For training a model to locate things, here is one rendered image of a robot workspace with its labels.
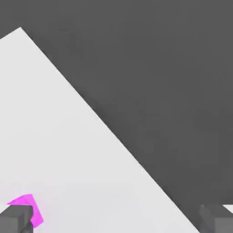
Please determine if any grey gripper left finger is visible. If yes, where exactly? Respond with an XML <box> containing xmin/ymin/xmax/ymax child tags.
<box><xmin>0</xmin><ymin>204</ymin><xmax>34</xmax><ymax>233</ymax></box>

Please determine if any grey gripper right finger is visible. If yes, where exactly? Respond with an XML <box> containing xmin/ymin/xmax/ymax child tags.
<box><xmin>198</xmin><ymin>204</ymin><xmax>233</xmax><ymax>233</ymax></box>

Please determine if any small magenta cube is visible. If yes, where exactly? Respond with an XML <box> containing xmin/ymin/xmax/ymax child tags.
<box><xmin>6</xmin><ymin>194</ymin><xmax>44</xmax><ymax>228</ymax></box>

